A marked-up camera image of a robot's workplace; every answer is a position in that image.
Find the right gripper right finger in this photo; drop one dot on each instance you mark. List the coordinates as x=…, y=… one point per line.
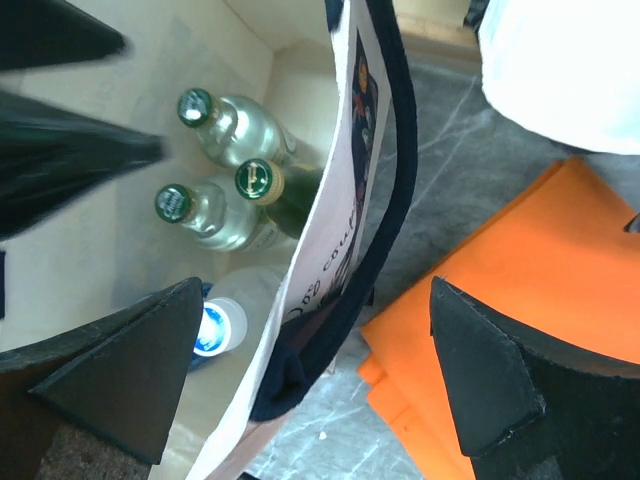
x=527, y=405

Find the dark shark print garment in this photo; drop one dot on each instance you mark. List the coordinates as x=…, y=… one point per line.
x=633, y=226

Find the white pleated garment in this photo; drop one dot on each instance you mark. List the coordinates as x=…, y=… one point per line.
x=566, y=70

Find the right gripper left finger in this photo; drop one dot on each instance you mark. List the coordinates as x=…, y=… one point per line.
x=98, y=401

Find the clear chang bottle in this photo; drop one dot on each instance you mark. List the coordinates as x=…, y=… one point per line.
x=235, y=128
x=217, y=216

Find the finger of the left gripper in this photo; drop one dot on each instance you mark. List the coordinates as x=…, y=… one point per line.
x=50, y=157
x=38, y=34

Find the right blue-cap plastic bottle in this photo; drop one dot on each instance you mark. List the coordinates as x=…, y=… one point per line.
x=234, y=309

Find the folded orange cloth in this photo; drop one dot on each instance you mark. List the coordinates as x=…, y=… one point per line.
x=556, y=258

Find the front clear chang bottle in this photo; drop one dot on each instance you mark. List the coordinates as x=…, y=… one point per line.
x=217, y=216

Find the dark green glass bottle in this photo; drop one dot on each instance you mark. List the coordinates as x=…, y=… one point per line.
x=286, y=192

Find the beige canvas tote bag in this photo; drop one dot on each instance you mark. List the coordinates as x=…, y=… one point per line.
x=323, y=69

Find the rear clear chang bottle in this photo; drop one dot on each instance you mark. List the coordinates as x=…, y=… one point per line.
x=235, y=128

